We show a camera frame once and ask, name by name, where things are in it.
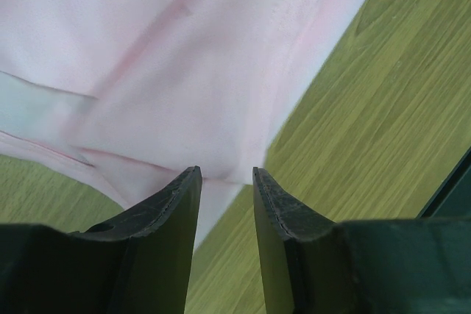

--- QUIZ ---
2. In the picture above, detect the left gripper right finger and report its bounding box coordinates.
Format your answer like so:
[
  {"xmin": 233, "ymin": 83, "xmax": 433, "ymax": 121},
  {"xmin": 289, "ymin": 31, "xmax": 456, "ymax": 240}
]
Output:
[{"xmin": 253, "ymin": 168, "xmax": 470, "ymax": 313}]

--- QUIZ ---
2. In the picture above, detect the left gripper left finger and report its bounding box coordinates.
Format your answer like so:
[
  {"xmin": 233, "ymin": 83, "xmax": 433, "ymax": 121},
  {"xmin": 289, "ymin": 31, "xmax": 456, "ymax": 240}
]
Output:
[{"xmin": 1, "ymin": 166, "xmax": 202, "ymax": 313}]

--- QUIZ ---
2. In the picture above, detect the pink t shirt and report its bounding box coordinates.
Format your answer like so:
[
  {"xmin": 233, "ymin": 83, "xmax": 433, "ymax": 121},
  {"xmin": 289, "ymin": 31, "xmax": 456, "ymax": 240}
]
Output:
[{"xmin": 1, "ymin": 0, "xmax": 365, "ymax": 243}]

